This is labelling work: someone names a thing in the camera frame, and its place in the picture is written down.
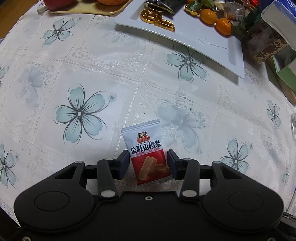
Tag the black snack packet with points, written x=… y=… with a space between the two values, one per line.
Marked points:
x=171 y=6

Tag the small clear plastic cup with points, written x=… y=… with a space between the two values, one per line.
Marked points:
x=234 y=11

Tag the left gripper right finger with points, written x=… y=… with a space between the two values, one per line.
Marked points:
x=174 y=164

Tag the beige fruit tray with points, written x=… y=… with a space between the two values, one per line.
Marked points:
x=92 y=7

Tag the gold chocolate coins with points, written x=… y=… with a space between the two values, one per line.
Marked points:
x=151 y=16

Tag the mandarin on plate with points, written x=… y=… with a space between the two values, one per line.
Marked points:
x=208 y=16
x=224 y=26

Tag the pink yellow apple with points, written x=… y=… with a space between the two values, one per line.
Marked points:
x=112 y=2

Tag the desk calendar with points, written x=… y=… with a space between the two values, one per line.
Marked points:
x=285 y=77

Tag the glass bowl with spoon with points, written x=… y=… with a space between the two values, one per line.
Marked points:
x=293 y=126

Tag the red white hawthorn packet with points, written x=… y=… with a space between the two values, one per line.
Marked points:
x=144 y=142

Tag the white floral tablecloth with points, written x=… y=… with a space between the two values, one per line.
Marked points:
x=70 y=83

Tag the red apple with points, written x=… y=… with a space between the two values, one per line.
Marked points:
x=58 y=4

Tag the mandarin on plate left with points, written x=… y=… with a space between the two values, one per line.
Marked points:
x=208 y=16

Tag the mandarin on plate right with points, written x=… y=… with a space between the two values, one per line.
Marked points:
x=224 y=26

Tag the white remote control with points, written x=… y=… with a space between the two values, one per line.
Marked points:
x=42 y=7

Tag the white rectangular plate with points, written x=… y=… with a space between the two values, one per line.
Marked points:
x=190 y=32

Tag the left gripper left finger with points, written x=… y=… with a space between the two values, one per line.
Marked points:
x=123 y=162

